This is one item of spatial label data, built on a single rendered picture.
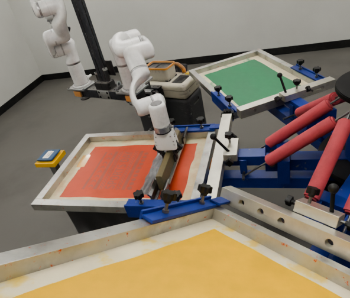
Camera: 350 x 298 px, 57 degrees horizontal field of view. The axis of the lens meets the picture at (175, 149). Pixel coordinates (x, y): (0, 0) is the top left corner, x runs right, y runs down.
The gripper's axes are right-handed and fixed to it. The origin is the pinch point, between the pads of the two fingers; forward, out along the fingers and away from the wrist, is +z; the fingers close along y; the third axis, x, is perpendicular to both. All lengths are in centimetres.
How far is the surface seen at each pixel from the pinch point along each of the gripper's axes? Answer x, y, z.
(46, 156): -10, 78, 5
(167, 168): 10.5, -1.6, -2.1
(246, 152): -0.1, -35.0, -1.8
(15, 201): -66, 200, 102
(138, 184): 11.6, 14.1, 6.8
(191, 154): -10.7, -6.9, 6.8
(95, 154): -13, 49, 7
